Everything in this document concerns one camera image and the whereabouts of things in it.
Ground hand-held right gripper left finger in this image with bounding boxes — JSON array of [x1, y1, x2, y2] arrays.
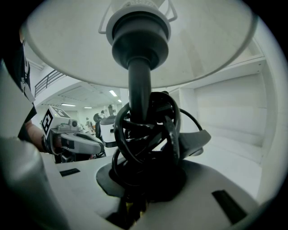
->
[[0, 136, 126, 230]]

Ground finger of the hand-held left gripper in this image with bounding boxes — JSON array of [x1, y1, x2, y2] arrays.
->
[[179, 129, 212, 158]]

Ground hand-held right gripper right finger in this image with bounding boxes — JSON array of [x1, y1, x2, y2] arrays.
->
[[95, 157, 261, 230]]

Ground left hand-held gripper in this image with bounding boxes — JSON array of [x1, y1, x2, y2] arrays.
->
[[41, 106, 105, 156]]

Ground white shade black stem lamp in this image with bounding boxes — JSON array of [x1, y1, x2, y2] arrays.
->
[[21, 0, 259, 204]]

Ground person's left forearm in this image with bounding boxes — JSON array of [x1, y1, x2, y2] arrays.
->
[[24, 121, 45, 152]]

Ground person's left hand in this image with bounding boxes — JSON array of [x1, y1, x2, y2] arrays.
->
[[52, 134, 63, 150]]

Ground white machine housing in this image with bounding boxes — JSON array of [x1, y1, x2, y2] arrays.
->
[[99, 116, 118, 144]]

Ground black wristband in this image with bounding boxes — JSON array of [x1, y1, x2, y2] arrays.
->
[[41, 134, 50, 154]]

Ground white shelf unit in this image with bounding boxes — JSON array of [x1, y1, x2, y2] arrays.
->
[[167, 37, 279, 168]]

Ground dark metal railing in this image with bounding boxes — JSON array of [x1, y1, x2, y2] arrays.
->
[[34, 69, 66, 97]]

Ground person's black shirt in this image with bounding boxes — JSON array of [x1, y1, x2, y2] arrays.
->
[[0, 27, 38, 141]]

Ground white lanyard badge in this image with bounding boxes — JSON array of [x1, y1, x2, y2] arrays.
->
[[19, 58, 36, 103]]

